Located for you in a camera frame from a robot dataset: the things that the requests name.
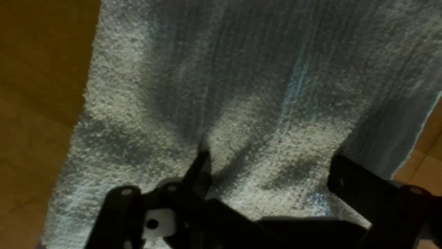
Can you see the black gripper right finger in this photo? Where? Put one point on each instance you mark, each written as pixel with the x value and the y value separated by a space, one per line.
pixel 359 194

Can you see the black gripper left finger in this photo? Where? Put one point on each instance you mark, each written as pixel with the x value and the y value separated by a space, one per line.
pixel 195 177

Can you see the light blue white towel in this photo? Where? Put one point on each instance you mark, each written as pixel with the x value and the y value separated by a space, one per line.
pixel 229 91

